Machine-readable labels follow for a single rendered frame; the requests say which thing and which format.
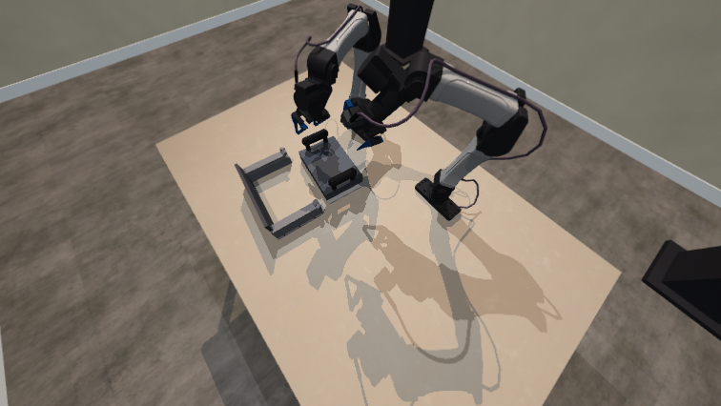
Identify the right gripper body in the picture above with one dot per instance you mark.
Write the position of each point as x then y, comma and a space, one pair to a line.
317, 113

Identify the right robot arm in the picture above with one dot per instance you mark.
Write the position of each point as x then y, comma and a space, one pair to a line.
324, 60

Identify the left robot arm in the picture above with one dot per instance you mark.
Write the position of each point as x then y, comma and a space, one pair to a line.
396, 85

